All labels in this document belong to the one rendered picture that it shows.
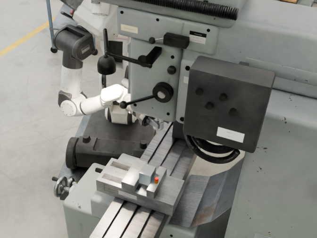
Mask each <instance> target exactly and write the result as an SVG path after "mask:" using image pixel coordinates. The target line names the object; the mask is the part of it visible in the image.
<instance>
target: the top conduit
mask: <svg viewBox="0 0 317 238"><path fill-rule="evenodd" d="M133 1H139V2H143V3H149V4H154V5H158V6H159V5H160V6H164V7H168V8H169V7H170V8H174V9H178V10H179V9H180V10H184V11H185V10H186V11H190V12H194V13H195V12H196V13H200V14H205V15H209V16H210V15H211V16H215V17H220V18H226V19H230V20H231V19H232V20H234V21H235V20H237V17H238V13H239V9H238V8H236V7H235V8H234V7H229V6H225V5H224V6H223V5H219V4H214V3H209V1H208V0H204V1H203V2H202V1H198V0H133Z"/></svg>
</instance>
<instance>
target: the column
mask: <svg viewBox="0 0 317 238"><path fill-rule="evenodd" d="M224 238H317V99H316V98H312V97H307V96H304V95H299V94H295V93H290V92H286V91H282V90H278V89H274V88H272V92H271V95H270V98H269V102H268V106H267V111H266V114H265V118H264V121H263V125H262V129H261V132H260V136H259V140H258V143H257V146H256V150H255V152H254V153H249V152H245V155H244V159H243V163H242V168H241V172H240V175H239V179H238V183H237V187H236V191H235V195H234V200H233V206H232V208H231V212H230V216H229V220H228V224H227V228H226V232H225V237H224Z"/></svg>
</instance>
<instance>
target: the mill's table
mask: <svg viewBox="0 0 317 238"><path fill-rule="evenodd" d="M172 132H173V122H169V123H168V124H167V123H166V122H165V124H164V129H162V130H160V131H157V133H156V134H155V136H154V137H153V139H152V140H151V142H150V144H149V145H148V147H147V148H146V150H145V151H144V153H143V155H142V156H141V158H140V160H142V161H145V162H148V164H149V165H151V166H155V167H156V171H157V170H158V168H159V166H161V167H165V168H167V175H169V176H172V177H175V178H178V179H182V180H184V181H186V179H187V177H188V175H189V173H190V171H191V168H192V166H193V164H194V162H195V160H196V158H197V155H196V154H195V153H194V152H193V151H192V150H191V149H190V148H189V146H188V145H187V143H186V141H185V140H184V139H179V138H174V137H172ZM168 217H169V215H167V214H164V213H161V212H158V211H155V210H152V209H149V208H146V207H144V206H141V205H138V204H134V203H131V202H129V201H126V200H123V199H120V198H117V197H115V198H114V200H113V201H112V203H111V204H110V206H109V208H108V209H107V210H106V212H105V214H104V215H103V217H102V218H101V220H100V222H99V223H98V225H97V226H96V228H95V229H94V231H93V233H92V234H91V235H90V237H89V238H159V236H160V234H161V232H162V230H163V228H164V226H165V223H166V221H167V219H168Z"/></svg>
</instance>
